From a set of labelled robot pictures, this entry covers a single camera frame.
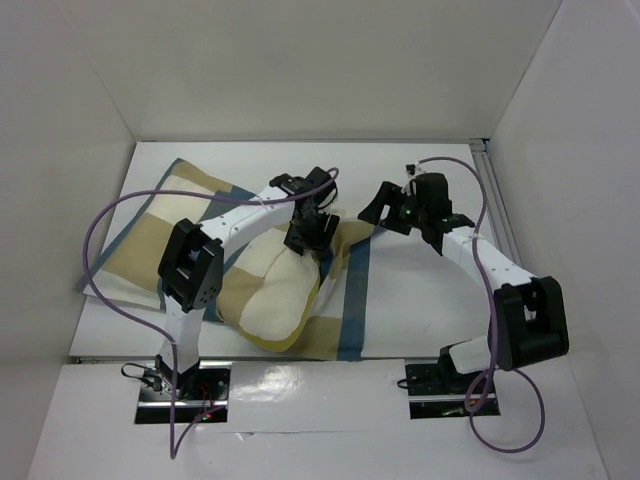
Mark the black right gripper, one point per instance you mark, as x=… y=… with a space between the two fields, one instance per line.
x=396 y=208

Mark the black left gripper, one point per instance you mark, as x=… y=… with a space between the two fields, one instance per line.
x=293 y=240

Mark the cream and yellow pillow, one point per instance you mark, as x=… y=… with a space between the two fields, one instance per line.
x=275 y=314

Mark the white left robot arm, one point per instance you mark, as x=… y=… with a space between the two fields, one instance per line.
x=192 y=265

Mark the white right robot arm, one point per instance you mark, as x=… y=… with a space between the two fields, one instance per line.
x=528 y=323

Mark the aluminium rail right side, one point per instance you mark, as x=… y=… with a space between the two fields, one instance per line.
x=500 y=224

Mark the aluminium rail front edge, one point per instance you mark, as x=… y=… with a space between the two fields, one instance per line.
x=271 y=358

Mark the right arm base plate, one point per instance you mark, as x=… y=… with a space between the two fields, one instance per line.
x=434 y=391

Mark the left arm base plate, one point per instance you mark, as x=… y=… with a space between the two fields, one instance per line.
x=205 y=395

